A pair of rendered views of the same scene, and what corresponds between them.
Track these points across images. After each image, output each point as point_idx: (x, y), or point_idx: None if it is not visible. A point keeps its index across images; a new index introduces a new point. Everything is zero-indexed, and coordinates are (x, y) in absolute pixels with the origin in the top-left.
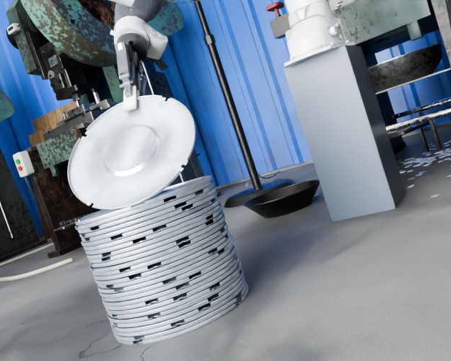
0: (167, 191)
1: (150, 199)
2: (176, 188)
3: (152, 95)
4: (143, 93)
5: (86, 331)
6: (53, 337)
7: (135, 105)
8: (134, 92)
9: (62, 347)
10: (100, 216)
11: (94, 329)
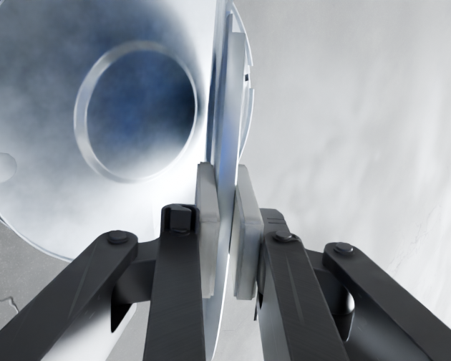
0: (165, 52)
1: (250, 55)
2: (70, 54)
3: (243, 88)
4: (169, 205)
5: (11, 256)
6: None
7: (245, 166)
8: (255, 200)
9: (54, 262)
10: (244, 142)
11: (5, 248)
